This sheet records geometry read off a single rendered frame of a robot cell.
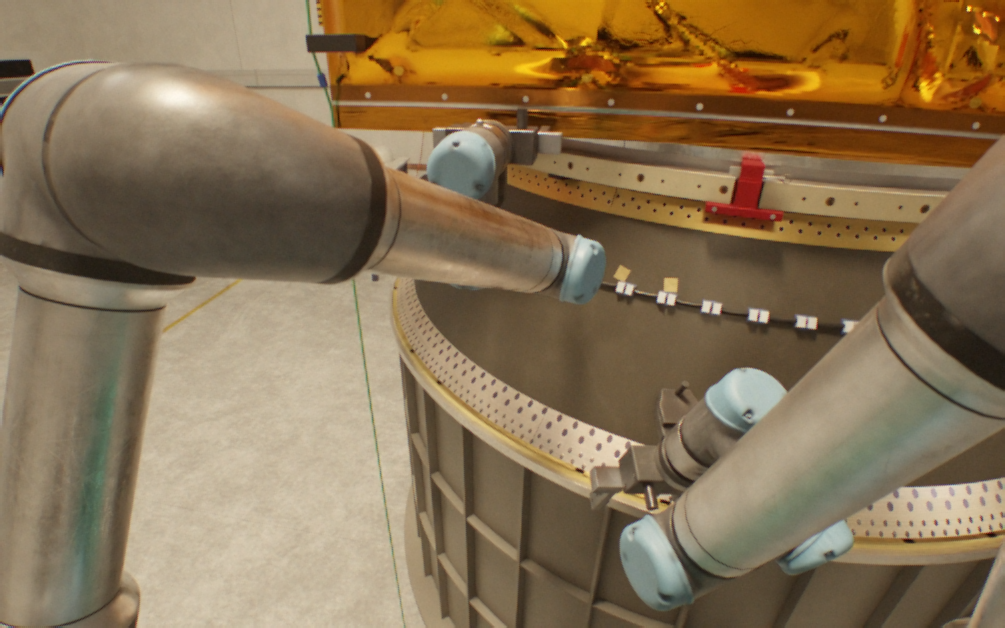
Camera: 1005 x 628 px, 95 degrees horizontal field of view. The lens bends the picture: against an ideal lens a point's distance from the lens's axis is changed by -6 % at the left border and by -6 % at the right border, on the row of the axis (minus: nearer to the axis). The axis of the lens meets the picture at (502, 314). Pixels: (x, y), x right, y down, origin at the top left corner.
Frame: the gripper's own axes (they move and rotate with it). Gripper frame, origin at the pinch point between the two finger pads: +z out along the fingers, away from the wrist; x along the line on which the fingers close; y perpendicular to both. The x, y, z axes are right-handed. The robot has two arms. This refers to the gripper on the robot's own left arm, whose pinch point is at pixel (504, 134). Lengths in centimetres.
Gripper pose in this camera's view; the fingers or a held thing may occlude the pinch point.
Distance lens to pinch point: 87.9
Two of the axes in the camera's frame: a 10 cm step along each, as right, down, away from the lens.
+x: -9.8, -1.0, 1.5
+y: 0.2, -8.8, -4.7
